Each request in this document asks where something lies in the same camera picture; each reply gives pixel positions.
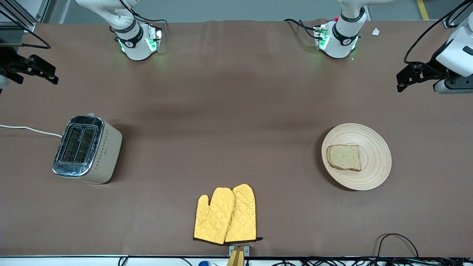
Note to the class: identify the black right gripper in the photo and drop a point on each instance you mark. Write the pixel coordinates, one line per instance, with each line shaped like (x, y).
(10, 61)

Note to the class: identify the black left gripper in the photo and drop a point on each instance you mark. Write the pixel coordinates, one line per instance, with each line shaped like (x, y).
(431, 70)

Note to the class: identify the round wooden plate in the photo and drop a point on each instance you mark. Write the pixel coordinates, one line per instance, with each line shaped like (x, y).
(375, 159)

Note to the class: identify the brown bread slice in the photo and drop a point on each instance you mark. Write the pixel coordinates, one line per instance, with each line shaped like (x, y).
(343, 157)

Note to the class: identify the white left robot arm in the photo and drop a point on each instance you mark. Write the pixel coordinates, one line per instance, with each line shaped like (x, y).
(342, 40)

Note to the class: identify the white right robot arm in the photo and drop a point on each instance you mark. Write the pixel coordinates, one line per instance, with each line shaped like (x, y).
(136, 46)

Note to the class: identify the chrome and beige toaster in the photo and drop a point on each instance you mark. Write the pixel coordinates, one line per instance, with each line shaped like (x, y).
(105, 151)

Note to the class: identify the white paper scrap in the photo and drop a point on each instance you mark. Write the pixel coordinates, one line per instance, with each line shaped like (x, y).
(375, 31)

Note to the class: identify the brown table cover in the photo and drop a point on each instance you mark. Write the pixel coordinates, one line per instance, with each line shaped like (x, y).
(236, 92)

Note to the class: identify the yellow quilted oven mitt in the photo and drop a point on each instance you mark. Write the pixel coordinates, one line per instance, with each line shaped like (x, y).
(244, 214)
(212, 218)

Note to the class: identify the yellow wooden stick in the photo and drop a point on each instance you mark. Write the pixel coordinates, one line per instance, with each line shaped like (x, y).
(236, 258)

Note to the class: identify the aluminium frame profile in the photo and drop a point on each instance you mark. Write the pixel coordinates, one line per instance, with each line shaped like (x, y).
(22, 25)

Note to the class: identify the small metal bracket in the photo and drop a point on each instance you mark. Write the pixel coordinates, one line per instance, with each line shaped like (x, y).
(247, 251)

